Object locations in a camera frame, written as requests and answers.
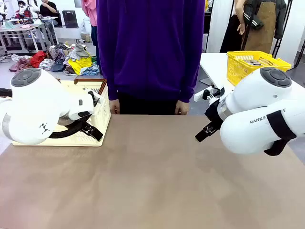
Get light blue floral cloth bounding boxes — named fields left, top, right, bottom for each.
left=81, top=63, right=100, bottom=76

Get person in red with hat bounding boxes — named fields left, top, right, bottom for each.
left=15, top=0, right=33, bottom=20

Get person in purple sweater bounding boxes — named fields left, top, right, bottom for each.
left=96, top=0, right=205, bottom=115

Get cream plastic shopping basket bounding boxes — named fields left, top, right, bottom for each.
left=11, top=78, right=112, bottom=147

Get person in pink top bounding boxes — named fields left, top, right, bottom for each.
left=81, top=0, right=103, bottom=75

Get black stand leg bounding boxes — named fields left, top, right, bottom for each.
left=294, top=40, right=305, bottom=70

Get yellow plastic basket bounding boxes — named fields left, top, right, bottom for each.
left=226, top=51, right=292, bottom=87

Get brown basket handle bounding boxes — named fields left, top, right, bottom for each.
left=74, top=78, right=108, bottom=96

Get person's left hand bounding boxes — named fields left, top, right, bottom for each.
left=175, top=100, right=190, bottom=116

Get red cloth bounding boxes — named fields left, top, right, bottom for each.
left=30, top=50, right=47, bottom=69

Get black garment rack stand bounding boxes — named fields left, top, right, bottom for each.
left=271, top=0, right=294, bottom=59

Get pink plaid cloth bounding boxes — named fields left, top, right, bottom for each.
left=9, top=54, right=32, bottom=73

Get dark grey jacket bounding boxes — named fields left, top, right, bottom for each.
left=274, top=0, right=288, bottom=40

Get person's right forearm purple sleeve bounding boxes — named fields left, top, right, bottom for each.
left=104, top=66, right=120, bottom=101

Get black right arm strap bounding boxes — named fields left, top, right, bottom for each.
left=263, top=110, right=297, bottom=156

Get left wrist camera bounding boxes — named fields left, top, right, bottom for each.
left=87, top=90, right=102, bottom=107

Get white side table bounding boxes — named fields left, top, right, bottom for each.
left=199, top=52, right=305, bottom=96

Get white floral cloth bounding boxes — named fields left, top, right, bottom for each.
left=39, top=59, right=55, bottom=72

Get brown apron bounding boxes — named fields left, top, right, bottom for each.
left=244, top=1, right=277, bottom=54

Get black dress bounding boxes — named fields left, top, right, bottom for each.
left=219, top=14, right=244, bottom=53

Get purple floral cloth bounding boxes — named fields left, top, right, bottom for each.
left=46, top=45, right=66, bottom=62

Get black jacket white stripes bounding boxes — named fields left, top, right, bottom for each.
left=243, top=0, right=264, bottom=31

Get dark blue cloth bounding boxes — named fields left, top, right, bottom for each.
left=51, top=63, right=65, bottom=73

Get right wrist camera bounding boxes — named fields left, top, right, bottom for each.
left=193, top=87, right=226, bottom=103

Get seated person black shirt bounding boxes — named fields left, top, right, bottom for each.
left=39, top=0, right=60, bottom=26

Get grey background work table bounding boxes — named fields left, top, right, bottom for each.
left=0, top=16, right=59, bottom=54

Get yellow cloth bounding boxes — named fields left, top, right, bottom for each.
left=68, top=56, right=93, bottom=75

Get person's right hand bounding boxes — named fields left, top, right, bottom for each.
left=109, top=99, right=121, bottom=115

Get grey patterned cloth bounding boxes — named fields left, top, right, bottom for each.
left=65, top=44, right=90, bottom=62

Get white curtain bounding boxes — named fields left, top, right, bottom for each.
left=206, top=0, right=236, bottom=53

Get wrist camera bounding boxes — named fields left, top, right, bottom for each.
left=87, top=90, right=102, bottom=107
left=193, top=87, right=226, bottom=103

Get person's left forearm purple sleeve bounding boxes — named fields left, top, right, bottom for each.
left=177, top=66, right=200, bottom=104

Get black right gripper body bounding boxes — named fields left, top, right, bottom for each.
left=204, top=97, right=224, bottom=127

